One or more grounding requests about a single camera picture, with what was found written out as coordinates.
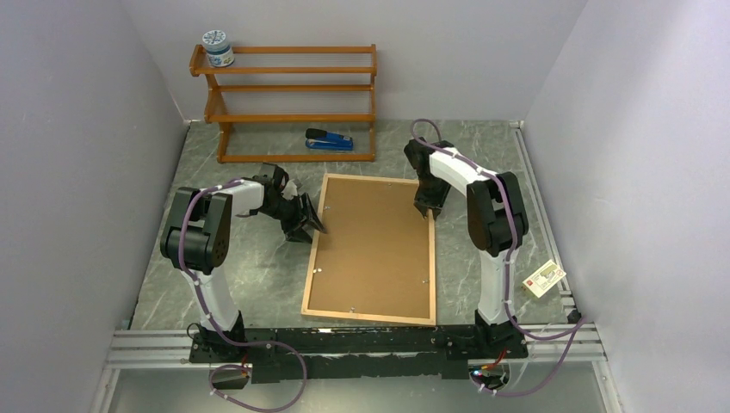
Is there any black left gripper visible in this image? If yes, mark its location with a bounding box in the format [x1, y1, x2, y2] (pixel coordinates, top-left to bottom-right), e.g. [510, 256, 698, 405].
[257, 194, 326, 245]

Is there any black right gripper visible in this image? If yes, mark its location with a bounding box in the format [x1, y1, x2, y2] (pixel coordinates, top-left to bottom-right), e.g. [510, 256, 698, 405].
[414, 175, 451, 219]

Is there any light wooden picture frame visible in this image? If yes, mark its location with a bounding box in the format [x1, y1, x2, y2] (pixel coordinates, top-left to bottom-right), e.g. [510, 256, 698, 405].
[300, 173, 437, 327]

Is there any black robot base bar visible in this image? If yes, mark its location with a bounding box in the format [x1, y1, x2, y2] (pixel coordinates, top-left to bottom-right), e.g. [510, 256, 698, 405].
[189, 320, 529, 384]

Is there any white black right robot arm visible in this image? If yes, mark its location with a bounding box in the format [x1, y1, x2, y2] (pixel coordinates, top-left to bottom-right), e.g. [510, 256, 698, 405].
[404, 139, 529, 357]

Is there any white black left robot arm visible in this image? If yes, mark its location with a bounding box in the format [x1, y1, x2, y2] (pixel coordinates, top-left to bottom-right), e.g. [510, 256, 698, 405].
[160, 163, 325, 361]

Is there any blue black stapler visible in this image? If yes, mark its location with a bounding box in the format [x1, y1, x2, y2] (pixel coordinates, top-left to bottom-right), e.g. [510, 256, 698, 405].
[305, 128, 354, 151]

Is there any orange wooden shelf rack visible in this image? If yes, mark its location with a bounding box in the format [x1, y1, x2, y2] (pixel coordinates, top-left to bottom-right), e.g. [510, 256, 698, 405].
[189, 44, 378, 163]

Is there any small white red box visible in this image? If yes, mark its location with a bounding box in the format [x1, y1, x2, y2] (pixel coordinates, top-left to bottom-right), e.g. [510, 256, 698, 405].
[523, 260, 566, 298]

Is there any white blue lidded jar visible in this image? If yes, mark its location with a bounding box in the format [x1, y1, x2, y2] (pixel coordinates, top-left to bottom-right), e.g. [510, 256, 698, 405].
[201, 29, 235, 68]

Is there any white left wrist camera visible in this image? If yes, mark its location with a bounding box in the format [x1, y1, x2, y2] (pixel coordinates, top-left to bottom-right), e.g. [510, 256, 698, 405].
[281, 179, 302, 200]

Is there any aluminium rail frame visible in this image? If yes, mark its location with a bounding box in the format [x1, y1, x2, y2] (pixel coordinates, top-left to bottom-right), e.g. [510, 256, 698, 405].
[107, 124, 606, 411]

